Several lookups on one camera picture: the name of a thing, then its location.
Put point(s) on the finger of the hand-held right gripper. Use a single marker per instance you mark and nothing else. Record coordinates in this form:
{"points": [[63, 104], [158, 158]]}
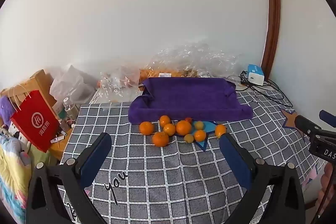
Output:
{"points": [[328, 116], [304, 123]]}

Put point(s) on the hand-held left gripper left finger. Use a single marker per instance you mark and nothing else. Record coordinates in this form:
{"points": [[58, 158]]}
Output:
{"points": [[94, 161]]}

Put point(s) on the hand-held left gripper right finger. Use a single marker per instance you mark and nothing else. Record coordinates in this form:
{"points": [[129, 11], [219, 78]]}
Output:
{"points": [[235, 161]]}

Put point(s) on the oval mandarin orange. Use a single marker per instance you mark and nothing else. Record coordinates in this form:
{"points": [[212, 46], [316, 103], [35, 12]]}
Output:
{"points": [[220, 130]]}

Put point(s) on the yellowish small mandarin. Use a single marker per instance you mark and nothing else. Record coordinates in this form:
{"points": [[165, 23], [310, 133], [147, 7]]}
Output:
{"points": [[198, 124], [188, 138]]}

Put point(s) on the large mandarin orange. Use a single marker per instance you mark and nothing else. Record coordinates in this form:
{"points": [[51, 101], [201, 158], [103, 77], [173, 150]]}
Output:
{"points": [[183, 127]]}

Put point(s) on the small red jujube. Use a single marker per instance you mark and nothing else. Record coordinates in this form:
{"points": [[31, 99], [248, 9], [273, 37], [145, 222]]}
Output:
{"points": [[188, 119]]}

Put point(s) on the purple towel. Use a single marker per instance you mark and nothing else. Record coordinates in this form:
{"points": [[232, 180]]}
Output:
{"points": [[189, 100]]}

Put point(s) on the person's right forearm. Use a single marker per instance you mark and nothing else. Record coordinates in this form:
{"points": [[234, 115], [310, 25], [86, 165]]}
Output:
{"points": [[328, 187]]}

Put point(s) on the orange wooden side table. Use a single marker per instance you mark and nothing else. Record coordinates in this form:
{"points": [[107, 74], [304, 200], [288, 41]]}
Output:
{"points": [[59, 146]]}

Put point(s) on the clear plastic bottle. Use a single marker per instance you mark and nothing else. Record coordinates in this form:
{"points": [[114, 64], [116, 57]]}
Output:
{"points": [[70, 108]]}

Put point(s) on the grey checked bed sheet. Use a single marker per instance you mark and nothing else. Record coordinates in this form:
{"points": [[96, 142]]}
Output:
{"points": [[170, 174]]}

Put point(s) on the blue and white tissue box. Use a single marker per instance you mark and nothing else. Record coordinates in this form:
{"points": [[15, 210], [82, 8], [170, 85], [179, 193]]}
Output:
{"points": [[256, 74]]}

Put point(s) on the red paper bag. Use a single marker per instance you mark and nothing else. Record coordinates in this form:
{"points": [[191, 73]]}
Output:
{"points": [[35, 121]]}

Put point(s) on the white translucent plastic bag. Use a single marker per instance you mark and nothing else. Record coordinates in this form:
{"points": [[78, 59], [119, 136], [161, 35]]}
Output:
{"points": [[69, 82]]}

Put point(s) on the crumpled clear plastic bag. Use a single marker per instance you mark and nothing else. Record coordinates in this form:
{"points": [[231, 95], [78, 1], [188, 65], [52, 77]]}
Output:
{"points": [[119, 81]]}

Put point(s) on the colourful blanket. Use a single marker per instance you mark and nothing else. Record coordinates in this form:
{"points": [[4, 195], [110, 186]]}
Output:
{"points": [[10, 169]]}

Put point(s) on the wooden chair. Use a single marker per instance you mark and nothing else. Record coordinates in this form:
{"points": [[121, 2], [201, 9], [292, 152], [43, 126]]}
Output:
{"points": [[40, 81]]}

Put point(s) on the purple plush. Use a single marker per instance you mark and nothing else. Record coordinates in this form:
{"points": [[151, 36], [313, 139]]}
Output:
{"points": [[5, 108]]}

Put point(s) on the large clear plastic bag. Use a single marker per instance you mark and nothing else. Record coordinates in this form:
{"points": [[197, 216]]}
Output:
{"points": [[202, 58]]}

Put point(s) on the clear bag of oranges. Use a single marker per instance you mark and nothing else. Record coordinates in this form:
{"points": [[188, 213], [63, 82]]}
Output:
{"points": [[162, 73]]}

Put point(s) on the brown wooden door frame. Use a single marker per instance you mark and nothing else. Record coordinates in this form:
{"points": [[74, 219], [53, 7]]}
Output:
{"points": [[273, 11]]}

